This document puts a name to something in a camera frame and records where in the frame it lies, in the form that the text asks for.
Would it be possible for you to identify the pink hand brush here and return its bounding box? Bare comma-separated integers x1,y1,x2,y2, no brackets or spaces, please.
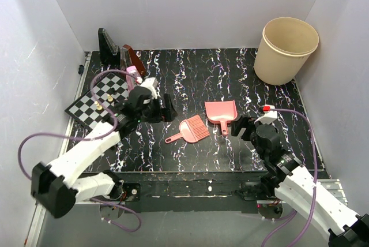
165,115,210,144

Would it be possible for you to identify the pink plastic dustpan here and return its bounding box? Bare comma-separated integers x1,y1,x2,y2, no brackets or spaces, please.
205,100,238,136

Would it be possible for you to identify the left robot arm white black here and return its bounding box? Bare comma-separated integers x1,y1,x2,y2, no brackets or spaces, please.
31,86,177,218

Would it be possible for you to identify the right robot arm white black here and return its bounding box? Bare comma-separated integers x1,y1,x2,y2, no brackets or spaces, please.
231,117,368,246

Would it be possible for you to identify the pink metronome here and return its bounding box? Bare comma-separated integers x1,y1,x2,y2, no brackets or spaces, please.
126,66,143,92

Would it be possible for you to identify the black white chessboard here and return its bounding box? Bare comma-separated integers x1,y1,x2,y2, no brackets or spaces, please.
65,73,129,131

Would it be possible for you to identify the white chess pawn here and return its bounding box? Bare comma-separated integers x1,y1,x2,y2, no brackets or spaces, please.
95,101,103,110

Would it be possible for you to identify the brown metronome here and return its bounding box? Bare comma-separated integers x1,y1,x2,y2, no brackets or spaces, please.
121,44,146,77

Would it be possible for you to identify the black metronome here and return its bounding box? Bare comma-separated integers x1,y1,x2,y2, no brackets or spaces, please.
98,28,121,65

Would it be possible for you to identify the beige plastic bucket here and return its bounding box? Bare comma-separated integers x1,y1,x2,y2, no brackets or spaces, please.
254,17,319,85

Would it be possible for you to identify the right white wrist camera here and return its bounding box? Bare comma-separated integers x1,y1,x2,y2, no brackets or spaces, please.
254,104,278,125

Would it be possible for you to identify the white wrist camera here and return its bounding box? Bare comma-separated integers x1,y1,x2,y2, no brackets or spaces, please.
254,104,278,125
136,77,159,99

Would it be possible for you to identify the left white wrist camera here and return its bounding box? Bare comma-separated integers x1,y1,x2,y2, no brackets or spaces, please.
136,77,159,99

